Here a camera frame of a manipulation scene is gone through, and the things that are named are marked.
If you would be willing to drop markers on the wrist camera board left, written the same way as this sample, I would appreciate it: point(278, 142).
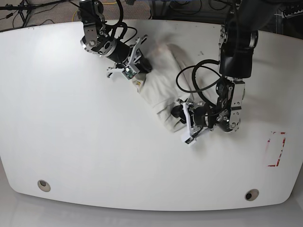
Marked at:
point(188, 139)

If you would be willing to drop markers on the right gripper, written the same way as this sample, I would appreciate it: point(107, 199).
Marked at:
point(129, 56)

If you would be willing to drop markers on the left table cable grommet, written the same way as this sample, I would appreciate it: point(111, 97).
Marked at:
point(44, 186)

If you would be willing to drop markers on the wrist camera board right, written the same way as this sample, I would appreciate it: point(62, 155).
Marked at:
point(129, 73)

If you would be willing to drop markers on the table cable grommet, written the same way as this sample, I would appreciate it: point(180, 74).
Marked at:
point(251, 195)
point(44, 186)

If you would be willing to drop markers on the right table cable grommet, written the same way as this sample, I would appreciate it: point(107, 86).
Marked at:
point(251, 195)

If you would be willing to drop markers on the black tripod stand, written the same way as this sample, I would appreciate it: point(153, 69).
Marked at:
point(25, 10)

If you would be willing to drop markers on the red tape rectangle marking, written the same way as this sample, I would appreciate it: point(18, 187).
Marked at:
point(274, 148)

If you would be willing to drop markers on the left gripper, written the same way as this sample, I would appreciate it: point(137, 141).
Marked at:
point(193, 115)

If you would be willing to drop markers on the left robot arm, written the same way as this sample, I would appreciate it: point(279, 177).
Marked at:
point(221, 103)

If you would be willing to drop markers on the white power strip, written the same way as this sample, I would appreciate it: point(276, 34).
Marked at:
point(293, 9)

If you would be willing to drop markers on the white printed T-shirt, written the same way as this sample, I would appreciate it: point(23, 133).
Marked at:
point(158, 88)

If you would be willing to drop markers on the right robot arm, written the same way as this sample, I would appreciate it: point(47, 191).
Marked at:
point(105, 40)

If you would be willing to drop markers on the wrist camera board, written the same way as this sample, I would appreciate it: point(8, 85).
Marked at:
point(188, 139)
point(129, 73)

